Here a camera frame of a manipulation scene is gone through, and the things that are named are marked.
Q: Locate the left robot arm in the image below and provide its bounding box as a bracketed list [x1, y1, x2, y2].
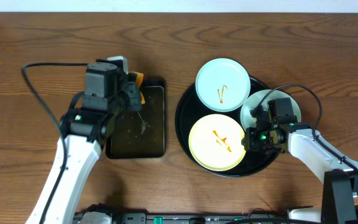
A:
[22, 56, 144, 223]

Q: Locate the light blue plate with sauce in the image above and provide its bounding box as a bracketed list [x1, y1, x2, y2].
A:
[195, 58, 250, 112]

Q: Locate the round black serving tray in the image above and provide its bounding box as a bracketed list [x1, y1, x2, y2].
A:
[175, 83, 279, 177]

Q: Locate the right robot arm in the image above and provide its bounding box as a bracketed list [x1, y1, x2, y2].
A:
[242, 123, 358, 223]

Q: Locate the left black cable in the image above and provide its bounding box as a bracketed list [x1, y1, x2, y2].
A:
[21, 62, 89, 224]

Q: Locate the black rectangular water tray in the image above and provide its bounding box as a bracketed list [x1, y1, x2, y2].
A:
[106, 78, 166, 159]

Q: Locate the pale green plate with sauce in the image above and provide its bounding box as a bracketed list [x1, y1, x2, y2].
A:
[241, 90, 301, 130]

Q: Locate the yellow plate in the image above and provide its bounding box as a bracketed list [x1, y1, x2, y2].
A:
[188, 114, 246, 172]

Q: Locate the orange sponge with green pad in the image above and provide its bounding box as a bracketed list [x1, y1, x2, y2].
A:
[129, 72, 145, 105]

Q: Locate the right black cable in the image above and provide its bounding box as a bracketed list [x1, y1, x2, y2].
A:
[249, 83, 358, 200]

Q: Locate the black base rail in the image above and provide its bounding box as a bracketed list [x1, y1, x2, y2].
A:
[73, 203, 323, 224]

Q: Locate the black cable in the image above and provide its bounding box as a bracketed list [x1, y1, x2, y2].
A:
[249, 83, 358, 200]
[21, 62, 89, 224]

